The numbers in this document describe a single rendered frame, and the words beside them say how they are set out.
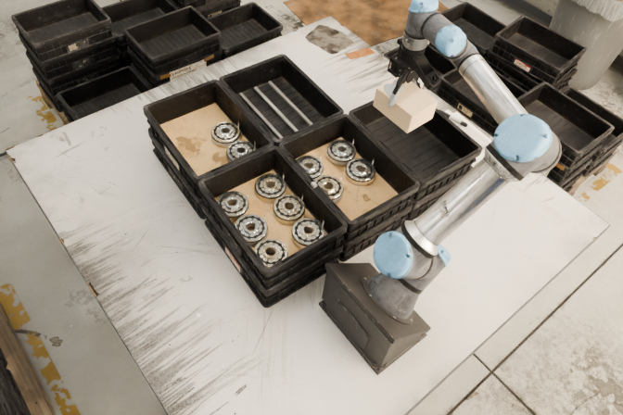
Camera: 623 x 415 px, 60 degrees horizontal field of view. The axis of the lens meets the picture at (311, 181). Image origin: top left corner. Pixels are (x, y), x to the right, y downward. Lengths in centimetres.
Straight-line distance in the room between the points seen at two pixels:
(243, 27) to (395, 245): 217
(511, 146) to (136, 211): 125
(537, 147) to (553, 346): 157
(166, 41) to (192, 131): 109
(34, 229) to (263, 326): 156
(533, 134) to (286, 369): 93
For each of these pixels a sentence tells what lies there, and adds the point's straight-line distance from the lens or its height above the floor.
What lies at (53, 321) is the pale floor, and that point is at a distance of 265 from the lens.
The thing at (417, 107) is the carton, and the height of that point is 112.
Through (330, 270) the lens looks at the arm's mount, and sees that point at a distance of 154.
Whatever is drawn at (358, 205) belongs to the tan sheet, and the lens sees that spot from 181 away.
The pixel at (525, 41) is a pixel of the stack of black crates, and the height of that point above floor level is 50.
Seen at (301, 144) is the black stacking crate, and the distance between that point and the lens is 189.
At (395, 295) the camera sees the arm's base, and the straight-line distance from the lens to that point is 155.
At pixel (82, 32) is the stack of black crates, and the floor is 58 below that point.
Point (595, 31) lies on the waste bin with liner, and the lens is 376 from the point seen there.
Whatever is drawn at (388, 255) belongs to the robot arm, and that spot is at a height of 109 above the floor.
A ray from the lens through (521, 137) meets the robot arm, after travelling 133.
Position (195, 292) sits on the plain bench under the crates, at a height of 70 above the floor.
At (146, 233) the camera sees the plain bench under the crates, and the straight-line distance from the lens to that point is 191.
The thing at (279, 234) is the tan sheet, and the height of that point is 83.
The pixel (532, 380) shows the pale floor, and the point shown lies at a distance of 264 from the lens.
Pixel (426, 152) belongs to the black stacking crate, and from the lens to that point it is 203.
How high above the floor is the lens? 225
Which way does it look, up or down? 50 degrees down
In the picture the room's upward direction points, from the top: 6 degrees clockwise
